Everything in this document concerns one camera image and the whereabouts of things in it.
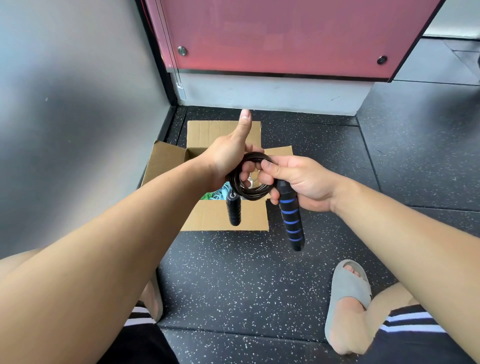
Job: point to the dark panel bolt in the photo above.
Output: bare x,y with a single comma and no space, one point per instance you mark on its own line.
382,60

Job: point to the person's left hand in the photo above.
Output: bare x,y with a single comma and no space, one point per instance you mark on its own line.
225,157

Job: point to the black white-striped shorts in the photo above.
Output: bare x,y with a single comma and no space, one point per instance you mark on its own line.
412,345

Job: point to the person's right hand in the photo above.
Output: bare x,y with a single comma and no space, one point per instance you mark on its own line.
311,183

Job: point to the black wall edge trim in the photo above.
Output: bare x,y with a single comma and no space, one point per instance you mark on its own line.
159,56

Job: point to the silver panel bolt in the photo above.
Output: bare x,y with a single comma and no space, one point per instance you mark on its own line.
182,51

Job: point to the pink glass panel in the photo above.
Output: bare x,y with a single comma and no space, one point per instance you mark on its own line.
292,33

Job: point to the brown cardboard box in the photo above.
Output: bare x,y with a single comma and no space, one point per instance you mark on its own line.
213,217

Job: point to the person's left forearm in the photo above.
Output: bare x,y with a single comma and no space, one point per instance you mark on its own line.
93,270

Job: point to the person's right forearm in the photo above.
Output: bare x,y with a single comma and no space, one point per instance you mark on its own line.
412,255

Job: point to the grey right slipper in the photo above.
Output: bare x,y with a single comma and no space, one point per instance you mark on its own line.
347,285

